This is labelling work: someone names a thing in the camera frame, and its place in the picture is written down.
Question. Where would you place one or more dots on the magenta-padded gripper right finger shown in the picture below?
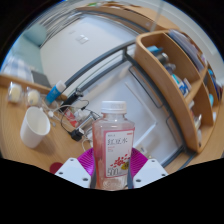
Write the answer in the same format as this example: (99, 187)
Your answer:
(150, 171)

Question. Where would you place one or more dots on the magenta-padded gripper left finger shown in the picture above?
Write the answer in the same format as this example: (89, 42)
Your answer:
(73, 171)

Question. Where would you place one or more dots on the clear drink bottle white cap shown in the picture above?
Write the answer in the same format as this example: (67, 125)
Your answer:
(113, 146)

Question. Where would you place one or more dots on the black charger block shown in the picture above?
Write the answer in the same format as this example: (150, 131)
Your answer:
(77, 134)

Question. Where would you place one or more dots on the white paper cup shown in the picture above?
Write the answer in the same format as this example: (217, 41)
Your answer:
(33, 128)

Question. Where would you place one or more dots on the black upright device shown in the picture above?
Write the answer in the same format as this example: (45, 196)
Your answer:
(71, 98)

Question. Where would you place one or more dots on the blue bottle white cap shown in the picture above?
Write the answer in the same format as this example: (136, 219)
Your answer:
(55, 93)

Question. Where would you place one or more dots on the round white wrapped item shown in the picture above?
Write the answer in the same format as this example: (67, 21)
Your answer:
(34, 97)
(14, 92)

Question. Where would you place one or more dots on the wooden shelf unit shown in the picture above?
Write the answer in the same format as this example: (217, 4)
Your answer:
(166, 86)

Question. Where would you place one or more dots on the teal bed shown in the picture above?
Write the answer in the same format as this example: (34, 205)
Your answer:
(31, 43)

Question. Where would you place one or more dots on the grey metal frame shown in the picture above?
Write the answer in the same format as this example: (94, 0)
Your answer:
(100, 60)

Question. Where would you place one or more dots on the white wall switch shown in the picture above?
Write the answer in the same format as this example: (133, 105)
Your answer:
(82, 39)

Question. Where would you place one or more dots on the long wooden wall shelf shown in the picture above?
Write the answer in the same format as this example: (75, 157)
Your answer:
(133, 16)

